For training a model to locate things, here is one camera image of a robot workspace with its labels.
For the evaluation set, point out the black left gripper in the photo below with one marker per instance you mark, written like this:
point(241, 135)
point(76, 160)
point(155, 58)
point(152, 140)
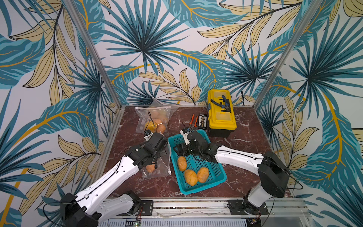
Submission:
point(163, 149)

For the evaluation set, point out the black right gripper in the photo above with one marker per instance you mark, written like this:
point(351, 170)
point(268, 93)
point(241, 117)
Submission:
point(185, 147)

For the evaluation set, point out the potato orange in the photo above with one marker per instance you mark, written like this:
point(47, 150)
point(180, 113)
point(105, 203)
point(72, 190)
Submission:
point(161, 128)

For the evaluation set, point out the clear dotted bag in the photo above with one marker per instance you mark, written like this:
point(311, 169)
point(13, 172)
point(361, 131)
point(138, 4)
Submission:
point(162, 166)
point(155, 115)

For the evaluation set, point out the teal plastic basket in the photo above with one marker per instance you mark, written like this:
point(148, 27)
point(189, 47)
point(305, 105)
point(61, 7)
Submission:
point(217, 174)

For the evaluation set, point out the clear zipper bag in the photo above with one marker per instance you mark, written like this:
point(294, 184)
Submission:
point(170, 108)

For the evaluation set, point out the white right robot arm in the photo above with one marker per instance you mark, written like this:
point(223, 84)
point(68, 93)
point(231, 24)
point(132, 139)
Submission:
point(273, 173)

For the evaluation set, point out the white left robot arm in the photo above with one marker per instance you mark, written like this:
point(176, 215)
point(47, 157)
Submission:
point(91, 206)

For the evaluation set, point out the yellow black toolbox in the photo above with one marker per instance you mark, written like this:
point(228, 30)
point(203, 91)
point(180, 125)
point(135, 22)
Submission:
point(220, 124)

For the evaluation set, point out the orange handled pliers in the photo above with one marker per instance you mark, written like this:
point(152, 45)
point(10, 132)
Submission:
point(194, 121)

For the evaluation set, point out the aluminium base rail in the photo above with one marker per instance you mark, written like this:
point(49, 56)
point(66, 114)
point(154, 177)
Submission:
point(215, 212)

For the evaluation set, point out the aluminium corner post left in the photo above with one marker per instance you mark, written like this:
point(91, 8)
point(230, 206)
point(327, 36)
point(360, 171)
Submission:
point(75, 15)

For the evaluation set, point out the aluminium corner post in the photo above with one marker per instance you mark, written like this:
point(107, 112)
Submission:
point(313, 7)
point(75, 15)

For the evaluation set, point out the aluminium corner post right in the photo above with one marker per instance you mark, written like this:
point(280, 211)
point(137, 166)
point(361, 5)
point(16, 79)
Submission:
point(313, 7)

